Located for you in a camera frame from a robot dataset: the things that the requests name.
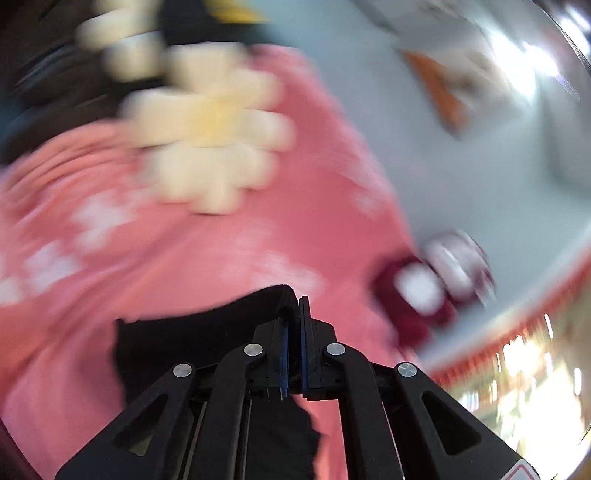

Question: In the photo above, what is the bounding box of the light blue bed sheet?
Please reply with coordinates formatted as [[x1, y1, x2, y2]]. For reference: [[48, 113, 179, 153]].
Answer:
[[245, 0, 591, 372]]

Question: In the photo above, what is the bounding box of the small black garment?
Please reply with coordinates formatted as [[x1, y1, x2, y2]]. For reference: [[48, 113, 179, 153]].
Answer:
[[113, 285, 322, 480]]

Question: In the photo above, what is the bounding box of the cream daisy plush cushion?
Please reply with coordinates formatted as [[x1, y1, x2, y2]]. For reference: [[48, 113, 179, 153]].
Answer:
[[121, 46, 296, 216], [75, 8, 168, 82]]

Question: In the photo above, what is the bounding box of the maroon flower plush cushion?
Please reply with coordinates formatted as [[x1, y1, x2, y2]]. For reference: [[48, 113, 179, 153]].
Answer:
[[370, 230, 498, 357]]

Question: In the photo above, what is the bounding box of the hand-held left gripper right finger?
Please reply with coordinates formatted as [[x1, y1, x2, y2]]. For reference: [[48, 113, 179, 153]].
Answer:
[[299, 296, 541, 480]]

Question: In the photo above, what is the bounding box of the orange and white object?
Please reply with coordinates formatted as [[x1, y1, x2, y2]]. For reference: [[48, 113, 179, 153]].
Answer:
[[401, 45, 500, 136]]

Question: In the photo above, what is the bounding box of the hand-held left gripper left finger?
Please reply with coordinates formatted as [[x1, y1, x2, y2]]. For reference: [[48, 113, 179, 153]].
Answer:
[[54, 318, 290, 480]]

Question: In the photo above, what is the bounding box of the red fringed trim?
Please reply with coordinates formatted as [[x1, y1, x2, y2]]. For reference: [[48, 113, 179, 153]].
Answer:
[[427, 272, 591, 377]]

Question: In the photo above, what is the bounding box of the pink blanket with white print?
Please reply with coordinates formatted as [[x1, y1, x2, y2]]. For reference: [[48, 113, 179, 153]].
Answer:
[[0, 44, 419, 480]]

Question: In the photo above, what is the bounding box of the dark cloth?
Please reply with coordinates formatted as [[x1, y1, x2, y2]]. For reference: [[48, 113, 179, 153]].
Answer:
[[0, 0, 266, 163]]

